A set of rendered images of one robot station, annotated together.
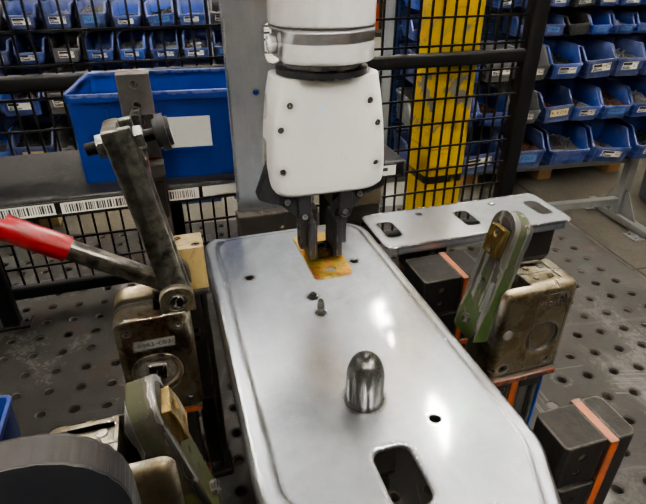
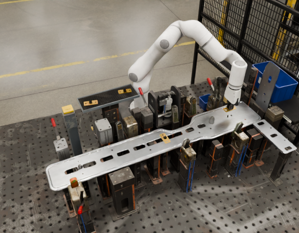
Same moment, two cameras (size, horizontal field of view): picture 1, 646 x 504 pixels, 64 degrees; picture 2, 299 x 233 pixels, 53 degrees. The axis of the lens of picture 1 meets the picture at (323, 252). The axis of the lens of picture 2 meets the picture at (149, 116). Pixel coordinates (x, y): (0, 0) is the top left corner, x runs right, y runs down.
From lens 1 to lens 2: 175 cm
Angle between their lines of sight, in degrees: 65
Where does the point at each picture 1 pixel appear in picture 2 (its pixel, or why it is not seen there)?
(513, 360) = (233, 144)
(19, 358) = not seen: hidden behind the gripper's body
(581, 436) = (214, 143)
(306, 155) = (227, 94)
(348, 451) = (202, 121)
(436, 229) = (264, 130)
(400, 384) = (215, 125)
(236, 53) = (264, 77)
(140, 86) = (253, 71)
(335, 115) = (230, 92)
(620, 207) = not seen: outside the picture
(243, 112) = (261, 86)
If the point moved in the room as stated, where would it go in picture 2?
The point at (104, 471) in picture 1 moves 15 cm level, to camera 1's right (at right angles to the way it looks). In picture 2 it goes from (178, 93) to (184, 108)
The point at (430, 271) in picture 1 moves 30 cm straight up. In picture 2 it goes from (251, 131) to (263, 94)
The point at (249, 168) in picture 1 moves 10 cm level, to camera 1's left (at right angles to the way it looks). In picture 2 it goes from (259, 96) to (253, 87)
